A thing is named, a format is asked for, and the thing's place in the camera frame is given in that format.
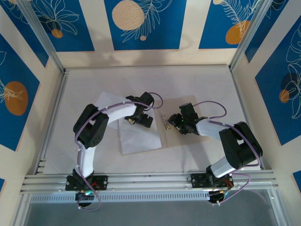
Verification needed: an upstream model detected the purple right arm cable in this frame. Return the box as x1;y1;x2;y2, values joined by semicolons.
194;100;263;206

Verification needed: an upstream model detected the white paper sheet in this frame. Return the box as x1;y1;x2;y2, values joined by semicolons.
117;105;163;155
93;91;129;130

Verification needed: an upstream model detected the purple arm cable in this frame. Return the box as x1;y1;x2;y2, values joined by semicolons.
74;91;165;212
194;100;263;206

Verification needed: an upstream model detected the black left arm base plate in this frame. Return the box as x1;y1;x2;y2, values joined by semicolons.
65;174;109;192

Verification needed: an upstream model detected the aluminium frame post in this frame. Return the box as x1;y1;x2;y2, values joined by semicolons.
229;0;275;71
16;0;66;74

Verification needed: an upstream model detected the grey panel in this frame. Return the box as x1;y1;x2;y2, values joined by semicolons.
23;188;282;226

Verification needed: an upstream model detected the beige cardboard sheet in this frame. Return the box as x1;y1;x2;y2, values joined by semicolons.
152;95;214;149

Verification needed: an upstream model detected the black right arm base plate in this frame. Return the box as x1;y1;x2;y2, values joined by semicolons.
190;173;235;189

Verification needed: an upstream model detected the slotted grey cable duct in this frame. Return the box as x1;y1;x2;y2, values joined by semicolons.
29;191;211;203

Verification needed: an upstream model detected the long aluminium frame rail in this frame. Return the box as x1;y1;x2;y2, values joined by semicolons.
20;169;278;195

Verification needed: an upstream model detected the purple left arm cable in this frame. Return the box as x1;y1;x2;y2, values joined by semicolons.
74;91;165;212

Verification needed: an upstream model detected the black controller board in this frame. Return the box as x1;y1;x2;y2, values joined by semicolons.
74;191;95;208
208;189;228;205

